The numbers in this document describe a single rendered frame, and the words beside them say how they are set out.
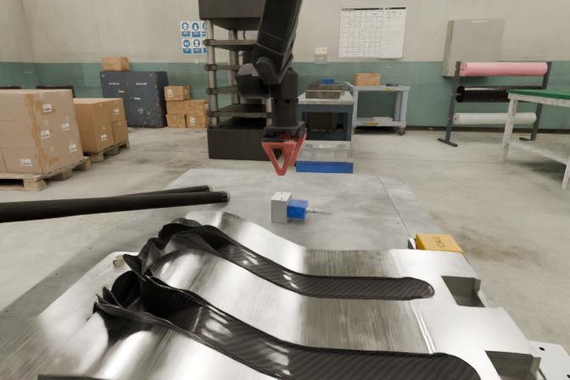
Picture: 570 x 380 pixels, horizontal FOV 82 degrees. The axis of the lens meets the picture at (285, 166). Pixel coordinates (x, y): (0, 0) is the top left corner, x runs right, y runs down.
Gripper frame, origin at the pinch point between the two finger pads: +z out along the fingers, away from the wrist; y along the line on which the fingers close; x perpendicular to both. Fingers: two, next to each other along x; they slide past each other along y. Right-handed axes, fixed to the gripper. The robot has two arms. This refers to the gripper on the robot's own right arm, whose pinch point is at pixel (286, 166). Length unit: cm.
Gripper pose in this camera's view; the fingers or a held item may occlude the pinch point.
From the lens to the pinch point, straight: 70.5
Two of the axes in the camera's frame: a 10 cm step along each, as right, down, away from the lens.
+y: -2.6, 2.7, -9.3
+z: 0.2, 9.6, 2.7
